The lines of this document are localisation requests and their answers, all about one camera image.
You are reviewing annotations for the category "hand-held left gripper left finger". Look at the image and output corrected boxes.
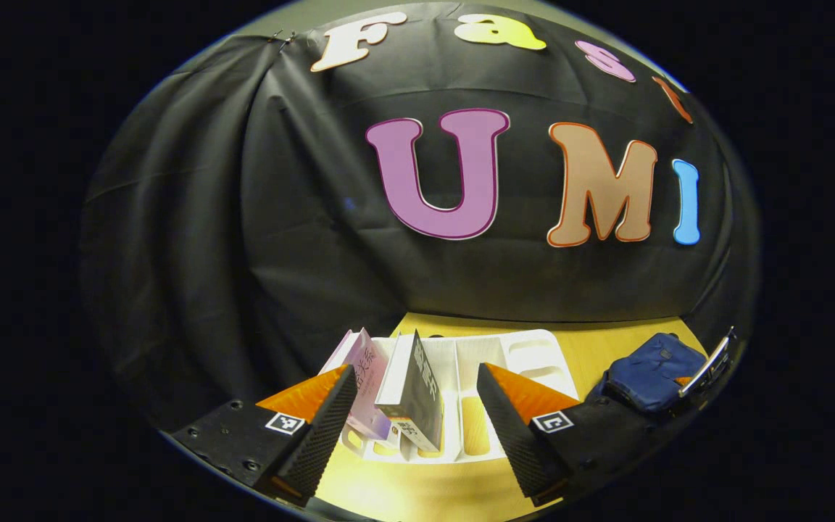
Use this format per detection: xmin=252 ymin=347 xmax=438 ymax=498
xmin=170 ymin=364 xmax=359 ymax=508

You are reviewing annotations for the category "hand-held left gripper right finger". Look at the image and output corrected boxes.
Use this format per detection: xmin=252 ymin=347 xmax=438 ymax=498
xmin=475 ymin=362 xmax=679 ymax=508

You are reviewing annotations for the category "blue schoolbag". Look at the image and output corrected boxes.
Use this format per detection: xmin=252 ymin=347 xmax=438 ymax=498
xmin=586 ymin=332 xmax=708 ymax=416

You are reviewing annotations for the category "pink book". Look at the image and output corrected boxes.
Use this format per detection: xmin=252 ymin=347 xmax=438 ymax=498
xmin=320 ymin=328 xmax=394 ymax=443

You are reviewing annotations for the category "white bookshelf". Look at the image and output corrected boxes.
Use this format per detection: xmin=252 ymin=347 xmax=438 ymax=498
xmin=338 ymin=328 xmax=579 ymax=465

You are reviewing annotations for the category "dark cover book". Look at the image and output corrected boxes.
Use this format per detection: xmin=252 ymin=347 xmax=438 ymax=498
xmin=375 ymin=330 xmax=446 ymax=454

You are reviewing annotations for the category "black backdrop cloth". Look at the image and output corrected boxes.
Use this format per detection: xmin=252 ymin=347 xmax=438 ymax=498
xmin=78 ymin=0 xmax=763 ymax=436

